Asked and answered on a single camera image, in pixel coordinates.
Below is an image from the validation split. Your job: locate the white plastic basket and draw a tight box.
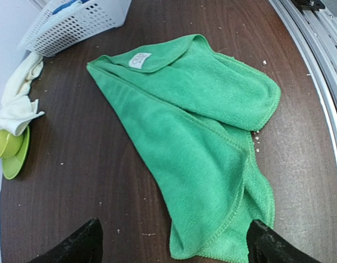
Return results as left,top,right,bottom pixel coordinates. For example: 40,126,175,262
18,1,131,57

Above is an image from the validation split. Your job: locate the white cream towel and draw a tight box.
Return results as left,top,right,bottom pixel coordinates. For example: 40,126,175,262
0,52,45,136

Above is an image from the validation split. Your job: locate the green saucer plate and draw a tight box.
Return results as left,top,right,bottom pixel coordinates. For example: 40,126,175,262
2,126,30,180

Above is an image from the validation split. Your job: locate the green cup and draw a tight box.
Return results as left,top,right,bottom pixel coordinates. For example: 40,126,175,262
0,130,23,159

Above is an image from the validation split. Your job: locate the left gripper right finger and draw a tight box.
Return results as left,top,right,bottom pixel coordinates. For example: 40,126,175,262
247,220,320,263

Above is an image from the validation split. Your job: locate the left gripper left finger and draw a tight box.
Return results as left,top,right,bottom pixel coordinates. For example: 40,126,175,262
31,218,104,263

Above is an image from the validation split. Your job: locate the rolled dark blue towel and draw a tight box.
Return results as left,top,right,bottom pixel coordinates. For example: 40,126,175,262
52,0,88,15

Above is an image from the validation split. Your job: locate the aluminium front rail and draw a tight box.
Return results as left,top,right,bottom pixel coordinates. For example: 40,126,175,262
271,1,337,153

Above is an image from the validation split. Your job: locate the green microfiber towel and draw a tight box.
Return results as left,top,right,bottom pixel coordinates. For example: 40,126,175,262
87,34,281,262

